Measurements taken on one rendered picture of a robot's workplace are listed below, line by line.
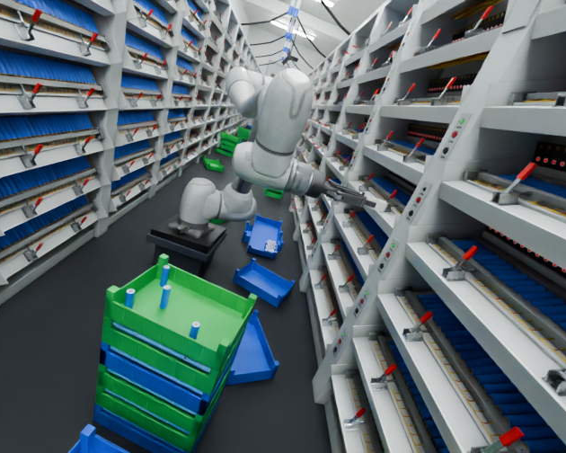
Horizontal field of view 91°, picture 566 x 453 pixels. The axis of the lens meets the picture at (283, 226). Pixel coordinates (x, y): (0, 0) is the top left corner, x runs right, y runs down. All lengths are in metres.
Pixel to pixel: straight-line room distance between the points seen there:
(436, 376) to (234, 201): 1.11
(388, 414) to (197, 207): 1.13
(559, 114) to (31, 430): 1.38
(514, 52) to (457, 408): 0.76
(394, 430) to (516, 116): 0.76
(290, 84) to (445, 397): 0.71
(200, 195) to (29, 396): 0.92
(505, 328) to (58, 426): 1.11
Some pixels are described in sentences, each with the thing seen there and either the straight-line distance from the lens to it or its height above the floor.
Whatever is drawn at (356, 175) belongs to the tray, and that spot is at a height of 0.77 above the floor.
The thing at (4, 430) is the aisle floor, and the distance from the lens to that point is 1.14.
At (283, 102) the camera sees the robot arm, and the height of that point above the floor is 0.97.
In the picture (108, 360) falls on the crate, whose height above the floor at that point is 0.27.
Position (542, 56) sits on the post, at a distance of 0.93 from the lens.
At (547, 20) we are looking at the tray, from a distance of 0.89.
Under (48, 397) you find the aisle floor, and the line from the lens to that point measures 1.17.
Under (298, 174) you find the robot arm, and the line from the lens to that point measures 0.73.
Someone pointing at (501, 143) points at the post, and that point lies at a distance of 0.90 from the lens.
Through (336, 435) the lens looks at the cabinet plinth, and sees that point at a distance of 1.18.
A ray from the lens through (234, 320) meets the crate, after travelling 0.82.
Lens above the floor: 0.96
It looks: 22 degrees down
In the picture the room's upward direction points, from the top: 20 degrees clockwise
